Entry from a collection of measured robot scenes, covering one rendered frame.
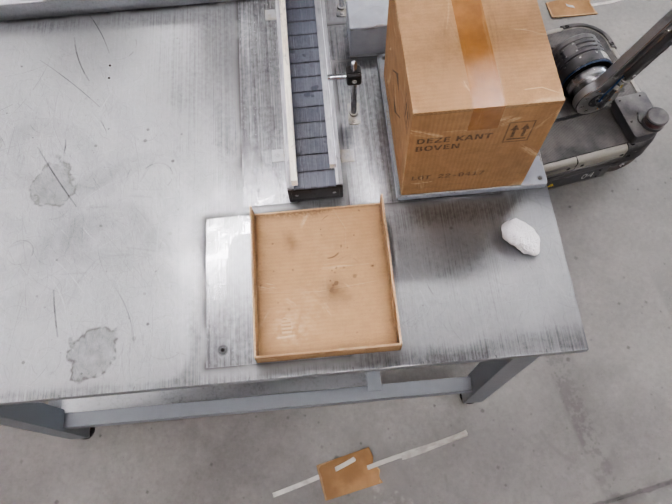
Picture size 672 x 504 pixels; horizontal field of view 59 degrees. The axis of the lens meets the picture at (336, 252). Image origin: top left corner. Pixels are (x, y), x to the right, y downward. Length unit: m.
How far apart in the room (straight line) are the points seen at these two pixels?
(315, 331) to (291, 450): 0.86
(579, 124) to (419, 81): 1.20
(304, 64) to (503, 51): 0.46
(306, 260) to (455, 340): 0.32
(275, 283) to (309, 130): 0.32
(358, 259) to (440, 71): 0.38
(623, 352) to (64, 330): 1.63
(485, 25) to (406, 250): 0.42
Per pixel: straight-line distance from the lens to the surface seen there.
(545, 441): 1.98
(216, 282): 1.15
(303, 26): 1.40
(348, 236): 1.16
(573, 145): 2.08
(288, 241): 1.16
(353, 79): 1.19
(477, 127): 1.02
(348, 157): 1.24
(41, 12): 1.65
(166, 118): 1.36
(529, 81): 1.02
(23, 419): 1.67
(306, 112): 1.25
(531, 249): 1.17
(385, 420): 1.90
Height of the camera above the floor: 1.89
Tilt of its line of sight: 67 degrees down
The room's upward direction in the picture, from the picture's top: 4 degrees counter-clockwise
